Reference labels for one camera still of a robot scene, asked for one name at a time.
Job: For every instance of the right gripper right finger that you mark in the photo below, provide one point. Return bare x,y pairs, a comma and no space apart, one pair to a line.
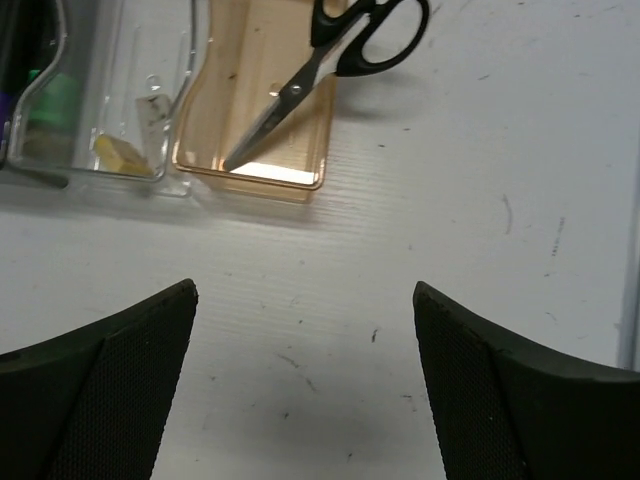
506,407

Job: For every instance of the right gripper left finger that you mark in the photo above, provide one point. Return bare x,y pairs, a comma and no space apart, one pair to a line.
93,403

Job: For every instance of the small tan eraser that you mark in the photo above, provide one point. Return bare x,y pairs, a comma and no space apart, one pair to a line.
120,157

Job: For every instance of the green highlighter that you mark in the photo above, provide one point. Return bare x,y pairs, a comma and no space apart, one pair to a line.
56,107

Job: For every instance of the purple highlighter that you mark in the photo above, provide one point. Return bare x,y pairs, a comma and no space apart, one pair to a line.
5,107

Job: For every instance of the black handled scissors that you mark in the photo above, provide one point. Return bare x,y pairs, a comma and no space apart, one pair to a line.
337,49

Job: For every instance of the clear plastic container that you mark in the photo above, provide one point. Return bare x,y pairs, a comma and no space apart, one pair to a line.
134,62

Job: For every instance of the dark grey plastic container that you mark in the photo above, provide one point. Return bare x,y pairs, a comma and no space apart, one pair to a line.
26,29

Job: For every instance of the orange plastic container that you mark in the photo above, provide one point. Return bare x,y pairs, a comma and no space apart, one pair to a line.
253,48

